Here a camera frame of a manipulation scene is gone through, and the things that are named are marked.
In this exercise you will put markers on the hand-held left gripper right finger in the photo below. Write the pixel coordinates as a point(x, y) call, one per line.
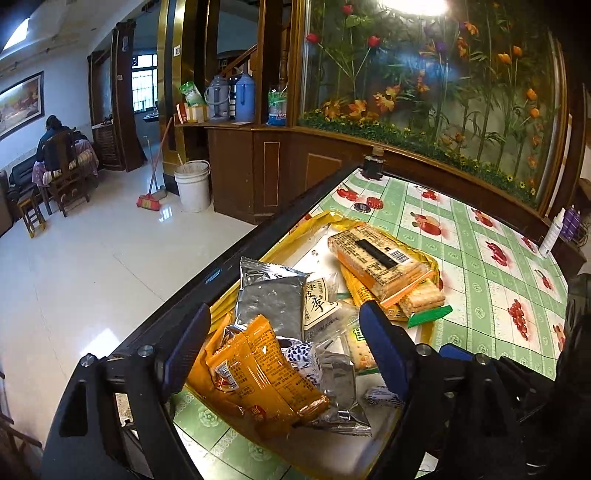
point(381, 346)

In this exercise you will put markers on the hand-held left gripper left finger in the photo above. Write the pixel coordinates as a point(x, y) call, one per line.
point(187, 341)

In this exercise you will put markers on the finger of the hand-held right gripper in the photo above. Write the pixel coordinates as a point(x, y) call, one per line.
point(457, 352)

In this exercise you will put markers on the white blue patterned candy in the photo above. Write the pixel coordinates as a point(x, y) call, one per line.
point(302, 360)
point(378, 394)

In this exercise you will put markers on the large green cracker pack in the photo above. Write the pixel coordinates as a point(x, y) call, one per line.
point(415, 300)

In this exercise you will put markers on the clear packet dark snacks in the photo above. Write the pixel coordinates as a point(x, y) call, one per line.
point(341, 392)

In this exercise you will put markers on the silver foil snack packet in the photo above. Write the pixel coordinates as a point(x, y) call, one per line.
point(268, 295)

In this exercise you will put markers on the orange cracker pack black stripe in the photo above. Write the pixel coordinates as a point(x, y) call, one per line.
point(369, 254)

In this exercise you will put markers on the orange snack packet round emblem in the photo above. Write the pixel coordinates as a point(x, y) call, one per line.
point(277, 369)

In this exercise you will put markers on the green chequered fruit tablecloth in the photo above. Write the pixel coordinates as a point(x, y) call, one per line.
point(485, 277)

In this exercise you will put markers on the white spray bottle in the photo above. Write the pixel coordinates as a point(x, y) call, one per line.
point(551, 233)

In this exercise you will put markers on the purple bottle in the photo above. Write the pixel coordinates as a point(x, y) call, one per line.
point(578, 224)
point(569, 221)

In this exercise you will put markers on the red broom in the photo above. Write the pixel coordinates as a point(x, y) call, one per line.
point(150, 202)

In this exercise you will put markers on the white plastic bucket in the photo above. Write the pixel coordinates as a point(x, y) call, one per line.
point(193, 184)

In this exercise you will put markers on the dark glass jar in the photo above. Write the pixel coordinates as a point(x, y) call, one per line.
point(372, 165)

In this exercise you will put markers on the brown wooden cabinet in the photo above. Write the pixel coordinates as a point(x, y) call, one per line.
point(277, 166)

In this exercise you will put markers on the small wooden stool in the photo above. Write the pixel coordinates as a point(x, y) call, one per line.
point(30, 217)

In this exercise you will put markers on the wooden chair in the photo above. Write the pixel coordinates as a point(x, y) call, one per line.
point(69, 173)

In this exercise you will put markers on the orange cardboard box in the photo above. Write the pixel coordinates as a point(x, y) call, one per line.
point(191, 114)

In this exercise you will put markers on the black armchair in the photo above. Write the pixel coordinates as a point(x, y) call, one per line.
point(16, 180)

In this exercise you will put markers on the grey thermos jug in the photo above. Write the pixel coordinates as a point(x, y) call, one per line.
point(217, 97)

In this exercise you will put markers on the green white bag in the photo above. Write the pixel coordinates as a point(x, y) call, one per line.
point(191, 94)

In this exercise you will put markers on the blue thermos jug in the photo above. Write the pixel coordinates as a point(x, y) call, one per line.
point(243, 97)

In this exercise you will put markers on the floral glass display panel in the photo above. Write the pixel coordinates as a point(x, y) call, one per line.
point(425, 92)

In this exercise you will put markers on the ceiling tube light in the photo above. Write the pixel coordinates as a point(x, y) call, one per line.
point(16, 30)

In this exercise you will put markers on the framed wall painting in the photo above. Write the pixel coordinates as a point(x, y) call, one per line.
point(21, 104)

